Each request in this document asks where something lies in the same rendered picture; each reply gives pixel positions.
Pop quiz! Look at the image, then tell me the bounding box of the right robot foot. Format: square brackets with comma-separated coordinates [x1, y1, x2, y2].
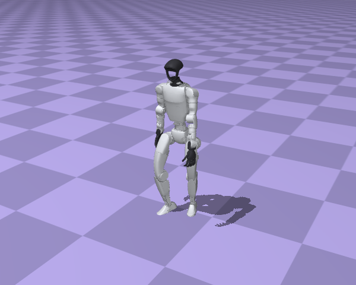
[157, 201, 177, 215]

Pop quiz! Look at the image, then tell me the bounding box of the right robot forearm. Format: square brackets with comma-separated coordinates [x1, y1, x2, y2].
[156, 113, 165, 133]

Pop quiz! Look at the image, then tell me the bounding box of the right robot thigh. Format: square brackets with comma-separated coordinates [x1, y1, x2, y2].
[154, 132, 174, 182]

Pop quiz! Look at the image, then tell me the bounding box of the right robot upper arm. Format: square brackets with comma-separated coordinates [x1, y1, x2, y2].
[155, 83, 166, 115]

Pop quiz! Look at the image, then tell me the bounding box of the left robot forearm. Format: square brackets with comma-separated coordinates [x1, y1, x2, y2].
[187, 115, 198, 148]

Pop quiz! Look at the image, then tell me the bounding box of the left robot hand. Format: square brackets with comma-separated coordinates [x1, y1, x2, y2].
[182, 141, 196, 167]

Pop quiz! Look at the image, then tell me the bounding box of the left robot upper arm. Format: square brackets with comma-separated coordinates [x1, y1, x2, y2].
[186, 87, 199, 123]

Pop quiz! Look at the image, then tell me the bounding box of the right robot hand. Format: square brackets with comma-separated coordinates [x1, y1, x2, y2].
[155, 129, 163, 147]

